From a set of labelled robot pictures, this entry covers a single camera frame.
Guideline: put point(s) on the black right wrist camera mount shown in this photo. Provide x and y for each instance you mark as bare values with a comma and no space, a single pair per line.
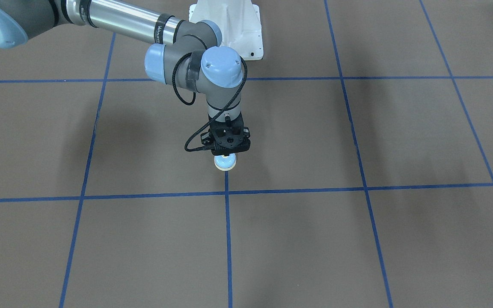
227,137

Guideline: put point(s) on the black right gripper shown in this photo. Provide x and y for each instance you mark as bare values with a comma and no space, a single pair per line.
206,137

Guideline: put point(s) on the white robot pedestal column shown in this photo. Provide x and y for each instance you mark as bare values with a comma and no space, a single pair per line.
239,22

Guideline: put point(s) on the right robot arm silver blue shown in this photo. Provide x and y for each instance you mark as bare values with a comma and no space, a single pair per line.
181,54

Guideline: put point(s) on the blue cream call bell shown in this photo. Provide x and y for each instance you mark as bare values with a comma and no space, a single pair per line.
225,162

